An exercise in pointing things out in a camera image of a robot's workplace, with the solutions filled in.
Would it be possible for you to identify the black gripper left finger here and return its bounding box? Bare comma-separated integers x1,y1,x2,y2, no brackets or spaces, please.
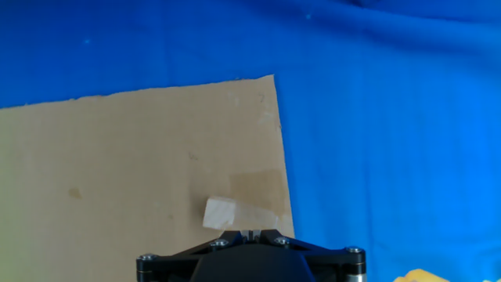
135,229,251,282

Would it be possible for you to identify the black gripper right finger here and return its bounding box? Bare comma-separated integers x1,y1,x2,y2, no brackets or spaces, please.
250,229,368,282

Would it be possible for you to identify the small wooden block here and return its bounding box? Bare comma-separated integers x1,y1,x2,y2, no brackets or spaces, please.
202,196,238,231

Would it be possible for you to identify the clear adhesive tape patch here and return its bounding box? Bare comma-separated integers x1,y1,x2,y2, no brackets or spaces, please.
229,168,291,233

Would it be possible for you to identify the brown cardboard sheet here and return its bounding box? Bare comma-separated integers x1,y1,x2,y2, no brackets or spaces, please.
0,74,296,282

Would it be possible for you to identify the blue and orange printed cloth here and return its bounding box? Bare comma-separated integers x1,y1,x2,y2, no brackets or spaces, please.
0,0,501,282

